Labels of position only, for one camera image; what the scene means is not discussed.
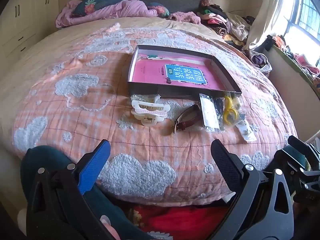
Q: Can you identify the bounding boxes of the pink book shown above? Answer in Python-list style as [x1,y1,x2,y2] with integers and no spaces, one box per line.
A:
[132,55,227,92]

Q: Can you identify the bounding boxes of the barred window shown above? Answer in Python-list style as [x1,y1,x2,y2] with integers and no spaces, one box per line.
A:
[285,0,320,68]

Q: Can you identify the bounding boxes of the cream curtain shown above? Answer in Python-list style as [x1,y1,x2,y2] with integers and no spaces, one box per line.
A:
[244,0,295,50]

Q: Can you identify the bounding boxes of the clothes on windowsill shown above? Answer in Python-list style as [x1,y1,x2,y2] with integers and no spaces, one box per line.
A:
[265,35,320,93]

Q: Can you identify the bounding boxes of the large dark floral pillow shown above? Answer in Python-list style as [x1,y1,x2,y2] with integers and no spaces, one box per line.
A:
[72,0,128,17]

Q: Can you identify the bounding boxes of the red cloth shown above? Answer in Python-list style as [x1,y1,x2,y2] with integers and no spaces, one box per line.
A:
[130,205,230,240]

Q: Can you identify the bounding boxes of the shallow grey cardboard box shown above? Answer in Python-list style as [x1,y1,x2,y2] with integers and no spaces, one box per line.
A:
[128,44,242,99]

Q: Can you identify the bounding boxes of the clear bag with silver card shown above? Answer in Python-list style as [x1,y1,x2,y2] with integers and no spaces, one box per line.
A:
[199,93,220,132]

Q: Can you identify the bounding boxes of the white hair claw clip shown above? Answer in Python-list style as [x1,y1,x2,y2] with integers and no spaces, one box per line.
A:
[131,99,171,126]

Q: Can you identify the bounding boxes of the pile of clothes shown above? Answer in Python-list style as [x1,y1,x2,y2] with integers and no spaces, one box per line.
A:
[199,0,255,50]

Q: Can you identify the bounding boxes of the small bag of earrings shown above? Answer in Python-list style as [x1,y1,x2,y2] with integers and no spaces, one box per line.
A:
[236,120,258,143]

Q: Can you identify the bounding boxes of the small bag of gold trinkets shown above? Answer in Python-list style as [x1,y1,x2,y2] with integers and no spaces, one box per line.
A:
[130,94,161,104]

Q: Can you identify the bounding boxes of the mesh bag of clothes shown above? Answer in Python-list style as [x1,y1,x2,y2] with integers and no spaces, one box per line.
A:
[250,51,273,77]

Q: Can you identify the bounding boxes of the cream wardrobe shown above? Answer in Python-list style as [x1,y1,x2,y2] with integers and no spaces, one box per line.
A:
[0,0,60,63]

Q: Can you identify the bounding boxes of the small dark floral pillow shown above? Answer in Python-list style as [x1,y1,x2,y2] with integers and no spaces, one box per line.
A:
[146,2,170,18]

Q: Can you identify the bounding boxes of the brown strap wristwatch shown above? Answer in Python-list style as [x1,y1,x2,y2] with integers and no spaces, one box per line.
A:
[174,102,203,133]

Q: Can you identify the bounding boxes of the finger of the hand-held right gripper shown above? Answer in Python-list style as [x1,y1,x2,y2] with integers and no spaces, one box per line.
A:
[274,149,320,203]
[287,135,320,164]

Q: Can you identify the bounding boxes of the pink duvet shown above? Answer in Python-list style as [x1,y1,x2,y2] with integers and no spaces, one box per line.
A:
[55,0,160,28]

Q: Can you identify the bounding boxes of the pink fuzzy garment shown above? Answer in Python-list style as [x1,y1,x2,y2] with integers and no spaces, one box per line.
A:
[169,12,202,25]

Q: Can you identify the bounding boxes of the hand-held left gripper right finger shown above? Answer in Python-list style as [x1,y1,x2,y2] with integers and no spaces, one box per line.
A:
[210,139,294,240]

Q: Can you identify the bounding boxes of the person's leg in teal pants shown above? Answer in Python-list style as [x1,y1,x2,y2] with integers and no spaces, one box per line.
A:
[20,145,150,240]

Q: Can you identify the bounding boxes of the bag of yellow hair ties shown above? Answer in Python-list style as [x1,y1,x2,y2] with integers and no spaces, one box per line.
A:
[215,91,244,130]

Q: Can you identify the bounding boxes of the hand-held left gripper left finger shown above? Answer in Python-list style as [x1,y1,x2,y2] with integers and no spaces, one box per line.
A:
[26,139,118,240]

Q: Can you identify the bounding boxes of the beige bed sheet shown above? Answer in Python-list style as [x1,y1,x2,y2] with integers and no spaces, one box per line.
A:
[0,16,225,110]

